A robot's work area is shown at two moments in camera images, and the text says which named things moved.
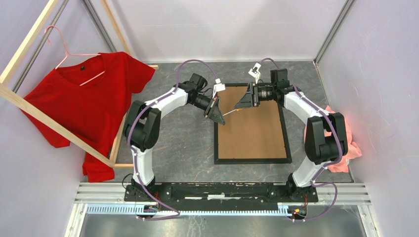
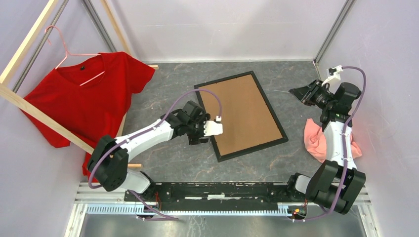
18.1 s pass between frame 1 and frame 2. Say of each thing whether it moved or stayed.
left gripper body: moved
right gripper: moved
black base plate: stayed
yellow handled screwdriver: moved
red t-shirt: stayed
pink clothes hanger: stayed
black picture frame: moved
